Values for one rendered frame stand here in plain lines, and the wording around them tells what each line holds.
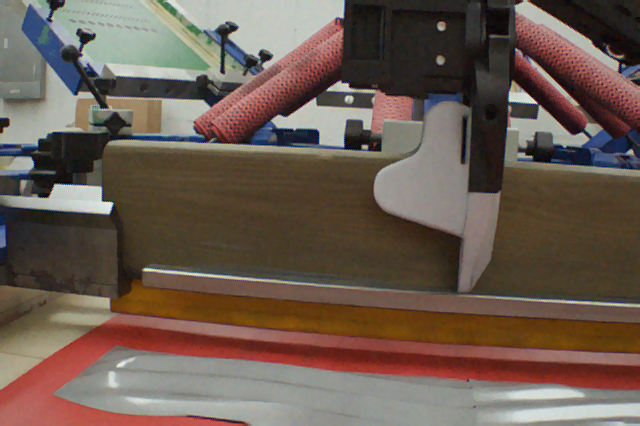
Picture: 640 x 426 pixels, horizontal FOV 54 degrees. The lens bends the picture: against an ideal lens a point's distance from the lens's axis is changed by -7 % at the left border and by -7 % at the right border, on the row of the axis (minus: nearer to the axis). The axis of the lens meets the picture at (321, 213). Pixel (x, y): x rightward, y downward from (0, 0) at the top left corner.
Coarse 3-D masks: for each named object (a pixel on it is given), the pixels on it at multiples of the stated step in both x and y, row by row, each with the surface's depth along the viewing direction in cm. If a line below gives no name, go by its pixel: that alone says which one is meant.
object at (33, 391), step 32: (128, 320) 39; (160, 320) 39; (64, 352) 33; (96, 352) 33; (192, 352) 34; (224, 352) 34; (256, 352) 35; (288, 352) 35; (320, 352) 35; (352, 352) 35; (384, 352) 36; (416, 352) 36; (448, 352) 36; (32, 384) 28; (64, 384) 29; (0, 416) 25; (32, 416) 25; (64, 416) 26; (96, 416) 26; (128, 416) 26; (160, 416) 26
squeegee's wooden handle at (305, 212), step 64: (128, 192) 36; (192, 192) 35; (256, 192) 35; (320, 192) 34; (512, 192) 33; (576, 192) 32; (128, 256) 36; (192, 256) 36; (256, 256) 35; (320, 256) 35; (384, 256) 34; (448, 256) 34; (512, 256) 33; (576, 256) 33
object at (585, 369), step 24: (480, 360) 35; (504, 360) 35; (528, 360) 35; (552, 360) 35; (576, 360) 35; (600, 360) 35; (624, 360) 35; (576, 384) 32; (600, 384) 31; (624, 384) 31
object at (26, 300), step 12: (0, 264) 36; (0, 276) 35; (0, 288) 35; (12, 288) 37; (24, 288) 38; (0, 300) 35; (12, 300) 37; (24, 300) 38; (36, 300) 39; (48, 300) 41; (0, 312) 35; (12, 312) 37; (24, 312) 38; (0, 324) 35
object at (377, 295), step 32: (160, 288) 35; (192, 288) 35; (224, 288) 34; (256, 288) 34; (288, 288) 34; (320, 288) 34; (352, 288) 33; (384, 288) 33; (416, 288) 34; (448, 288) 34; (576, 320) 32; (608, 320) 32
